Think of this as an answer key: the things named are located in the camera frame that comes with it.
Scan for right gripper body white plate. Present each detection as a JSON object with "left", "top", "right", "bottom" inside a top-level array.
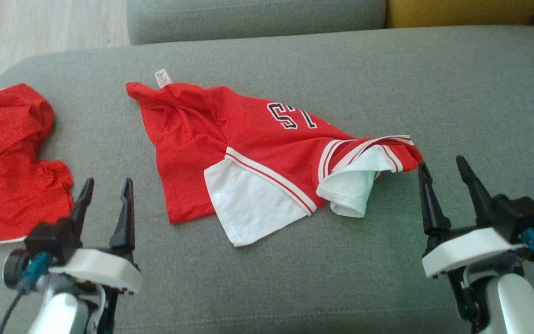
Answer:
[{"left": 422, "top": 227, "right": 527, "bottom": 332}]

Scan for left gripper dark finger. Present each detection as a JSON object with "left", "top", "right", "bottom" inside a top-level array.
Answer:
[
  {"left": 70, "top": 178, "right": 95, "bottom": 232},
  {"left": 109, "top": 178, "right": 136, "bottom": 251}
]

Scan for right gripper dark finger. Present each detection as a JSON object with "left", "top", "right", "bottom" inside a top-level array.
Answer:
[
  {"left": 418, "top": 161, "right": 451, "bottom": 235},
  {"left": 456, "top": 156, "right": 497, "bottom": 227}
]

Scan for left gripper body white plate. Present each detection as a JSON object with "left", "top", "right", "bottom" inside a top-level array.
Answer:
[{"left": 48, "top": 247, "right": 142, "bottom": 332}]

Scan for red shorts with white stripe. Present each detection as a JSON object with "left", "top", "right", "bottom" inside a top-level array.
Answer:
[{"left": 0, "top": 83, "right": 75, "bottom": 244}]

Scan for red jersey with white trim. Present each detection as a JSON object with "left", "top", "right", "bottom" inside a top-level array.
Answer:
[{"left": 126, "top": 69, "right": 424, "bottom": 247}]

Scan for grey sofa seat cushion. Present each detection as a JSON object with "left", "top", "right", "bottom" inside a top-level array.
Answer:
[{"left": 0, "top": 26, "right": 534, "bottom": 334}]

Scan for yellow sofa cushion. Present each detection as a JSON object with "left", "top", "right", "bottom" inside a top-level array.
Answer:
[{"left": 385, "top": 0, "right": 534, "bottom": 28}]

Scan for grey sofa back cushion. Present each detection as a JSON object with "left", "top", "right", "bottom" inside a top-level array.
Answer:
[{"left": 127, "top": 0, "right": 387, "bottom": 45}]

